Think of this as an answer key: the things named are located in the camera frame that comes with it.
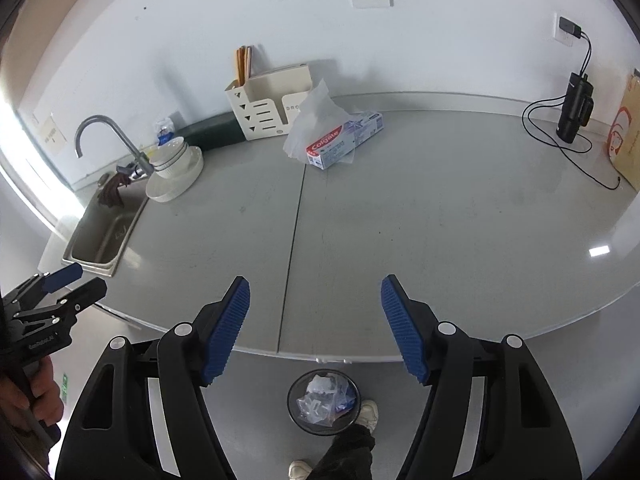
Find black upright device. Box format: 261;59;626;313
557;72;596;143

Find clear plastic wrap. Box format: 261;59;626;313
296;374;353;428

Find black power adapter with cable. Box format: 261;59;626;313
521;32;622;191

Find steel sink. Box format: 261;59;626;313
62;172;151;278

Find black mesh trash bin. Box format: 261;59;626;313
287;370;362;436

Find toothpaste box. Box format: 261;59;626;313
306;111;385;170

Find person's left hand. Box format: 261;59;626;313
0;360;63;431

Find brown paper bag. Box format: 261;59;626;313
610;69;640;191

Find white ribbed bowl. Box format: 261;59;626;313
157;136;187;158
150;144;191;179

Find blue label packet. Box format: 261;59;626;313
154;117;176;147

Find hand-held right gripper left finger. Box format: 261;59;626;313
59;276;251;480

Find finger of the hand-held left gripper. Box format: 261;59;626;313
11;277;108;333
0;261;84;308

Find person's black pants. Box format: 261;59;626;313
305;422;377;480

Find dark green splash guard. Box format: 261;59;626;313
177;115;246;153

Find paper wall notice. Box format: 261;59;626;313
42;115;67;153

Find brown cloth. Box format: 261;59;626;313
97;172;132;208

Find translucent white plastic bag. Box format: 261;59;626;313
282;78;357;165

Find white dish tray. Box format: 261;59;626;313
146;146;205;203

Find cream utensil holder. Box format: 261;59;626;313
225;62;313;141

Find white wall socket with charger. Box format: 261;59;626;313
554;12;576;47

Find metal faucet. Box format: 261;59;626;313
75;115;153;181

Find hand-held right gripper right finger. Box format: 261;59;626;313
381;274;583;480

